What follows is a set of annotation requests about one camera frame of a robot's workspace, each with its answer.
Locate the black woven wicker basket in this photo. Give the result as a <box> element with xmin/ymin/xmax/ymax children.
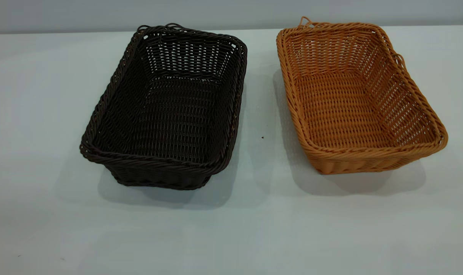
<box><xmin>79</xmin><ymin>23</ymin><xmax>248</xmax><ymax>191</ymax></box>

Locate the orange woven wicker basket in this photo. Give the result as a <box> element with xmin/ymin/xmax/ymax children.
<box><xmin>276</xmin><ymin>16</ymin><xmax>448</xmax><ymax>175</ymax></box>

